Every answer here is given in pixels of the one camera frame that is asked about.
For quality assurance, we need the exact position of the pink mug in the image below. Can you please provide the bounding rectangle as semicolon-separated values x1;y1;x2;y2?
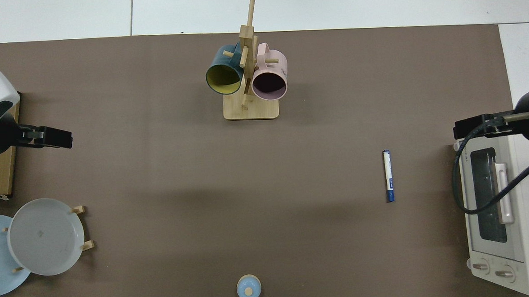
249;42;289;102

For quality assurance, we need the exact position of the blue and white marker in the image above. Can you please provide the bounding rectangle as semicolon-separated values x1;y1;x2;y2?
382;149;395;203

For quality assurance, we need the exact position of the wooden plate rack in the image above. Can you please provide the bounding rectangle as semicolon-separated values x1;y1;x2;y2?
1;204;96;273

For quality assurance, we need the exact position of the grey plate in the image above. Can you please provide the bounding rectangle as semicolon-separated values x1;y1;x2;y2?
6;197;87;278

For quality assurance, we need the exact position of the pale toaster oven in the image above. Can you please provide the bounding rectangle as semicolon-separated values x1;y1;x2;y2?
452;132;529;297

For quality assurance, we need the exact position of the small blue round thing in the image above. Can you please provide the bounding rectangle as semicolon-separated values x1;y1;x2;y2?
236;274;262;297

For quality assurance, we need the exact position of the brown table cloth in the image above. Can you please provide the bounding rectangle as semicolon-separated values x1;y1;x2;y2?
0;20;524;297

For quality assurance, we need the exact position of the dark teal mug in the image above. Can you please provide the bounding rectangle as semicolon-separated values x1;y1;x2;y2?
204;43;246;97

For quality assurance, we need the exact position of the wooden cup stand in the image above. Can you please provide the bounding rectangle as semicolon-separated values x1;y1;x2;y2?
219;0;280;122

